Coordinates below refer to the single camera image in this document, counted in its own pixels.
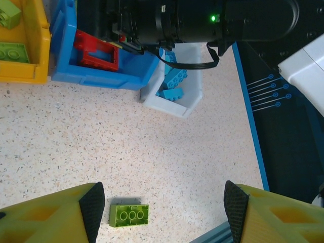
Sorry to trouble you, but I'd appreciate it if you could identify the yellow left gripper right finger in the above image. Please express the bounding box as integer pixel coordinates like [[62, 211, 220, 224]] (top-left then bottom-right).
[[224, 180, 324, 243]]

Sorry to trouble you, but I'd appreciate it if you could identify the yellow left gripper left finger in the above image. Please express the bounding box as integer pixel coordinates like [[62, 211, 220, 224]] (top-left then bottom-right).
[[0, 181, 106, 243]]

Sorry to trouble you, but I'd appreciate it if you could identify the blue lego brick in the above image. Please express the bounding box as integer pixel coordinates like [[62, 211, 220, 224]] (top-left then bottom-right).
[[163, 67, 189, 89], [164, 49, 178, 64], [158, 87, 184, 101]]

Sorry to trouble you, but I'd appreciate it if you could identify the black mat with blue border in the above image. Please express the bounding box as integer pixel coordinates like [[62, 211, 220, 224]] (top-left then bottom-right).
[[231, 40, 324, 206]]

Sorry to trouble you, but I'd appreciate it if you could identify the lime green lego brick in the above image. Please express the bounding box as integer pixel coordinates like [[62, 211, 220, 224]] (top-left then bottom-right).
[[0, 0, 23, 29], [0, 42, 30, 64], [109, 204, 150, 228]]

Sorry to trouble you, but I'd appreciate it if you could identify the blue plastic bin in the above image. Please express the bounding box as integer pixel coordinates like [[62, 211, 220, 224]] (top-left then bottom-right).
[[50, 0, 160, 91]]

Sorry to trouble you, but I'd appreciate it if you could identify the yellow plastic bin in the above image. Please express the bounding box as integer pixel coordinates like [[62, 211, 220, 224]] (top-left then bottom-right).
[[0, 0, 51, 85]]

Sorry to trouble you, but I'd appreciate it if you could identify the white plastic bin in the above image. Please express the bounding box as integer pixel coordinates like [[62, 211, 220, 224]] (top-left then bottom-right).
[[140, 42, 205, 119]]

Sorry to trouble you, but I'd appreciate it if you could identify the blue-grey metal rail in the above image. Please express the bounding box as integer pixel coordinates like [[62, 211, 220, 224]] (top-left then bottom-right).
[[189, 220, 232, 243]]

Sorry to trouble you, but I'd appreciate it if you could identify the red lego window frame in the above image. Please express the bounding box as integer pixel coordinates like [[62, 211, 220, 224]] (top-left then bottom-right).
[[74, 29, 120, 73]]

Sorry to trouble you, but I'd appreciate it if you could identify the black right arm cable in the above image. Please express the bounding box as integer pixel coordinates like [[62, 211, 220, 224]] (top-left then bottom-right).
[[158, 42, 220, 70]]

